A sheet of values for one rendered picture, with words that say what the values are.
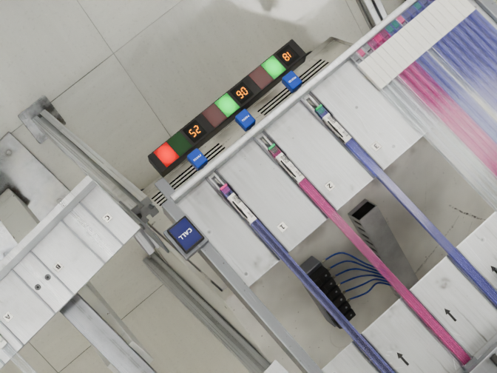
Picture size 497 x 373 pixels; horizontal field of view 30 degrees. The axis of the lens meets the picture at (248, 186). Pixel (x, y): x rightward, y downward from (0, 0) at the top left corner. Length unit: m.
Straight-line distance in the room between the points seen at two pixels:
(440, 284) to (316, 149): 0.31
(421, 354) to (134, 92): 1.06
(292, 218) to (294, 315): 0.40
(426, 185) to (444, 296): 0.47
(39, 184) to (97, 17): 0.42
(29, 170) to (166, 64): 0.42
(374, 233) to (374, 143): 0.33
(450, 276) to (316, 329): 0.47
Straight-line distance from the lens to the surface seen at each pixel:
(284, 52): 1.69
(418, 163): 1.98
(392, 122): 1.66
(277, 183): 1.60
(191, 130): 1.63
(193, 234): 1.53
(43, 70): 2.21
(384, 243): 1.94
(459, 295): 1.61
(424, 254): 2.09
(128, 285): 2.47
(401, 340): 1.58
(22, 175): 2.25
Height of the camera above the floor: 2.07
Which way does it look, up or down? 55 degrees down
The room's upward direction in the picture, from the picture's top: 124 degrees clockwise
